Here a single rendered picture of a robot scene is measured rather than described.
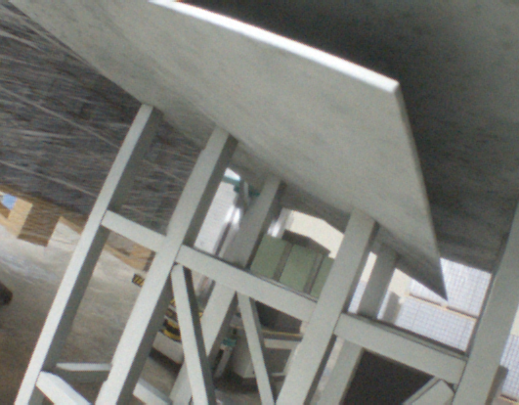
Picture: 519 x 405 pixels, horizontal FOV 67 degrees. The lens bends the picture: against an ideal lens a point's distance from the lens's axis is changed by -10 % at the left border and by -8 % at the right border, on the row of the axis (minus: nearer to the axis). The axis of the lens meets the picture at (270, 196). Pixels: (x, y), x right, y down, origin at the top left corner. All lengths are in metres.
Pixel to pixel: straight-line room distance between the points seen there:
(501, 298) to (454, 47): 0.32
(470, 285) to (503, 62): 7.34
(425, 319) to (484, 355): 7.09
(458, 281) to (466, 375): 7.13
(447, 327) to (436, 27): 7.36
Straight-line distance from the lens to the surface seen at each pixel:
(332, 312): 0.57
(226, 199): 11.30
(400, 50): 0.37
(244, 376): 2.08
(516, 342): 7.65
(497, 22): 0.31
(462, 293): 7.64
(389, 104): 0.21
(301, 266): 0.83
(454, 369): 0.55
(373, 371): 1.01
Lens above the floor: 0.61
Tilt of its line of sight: 9 degrees up
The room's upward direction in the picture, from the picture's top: 23 degrees clockwise
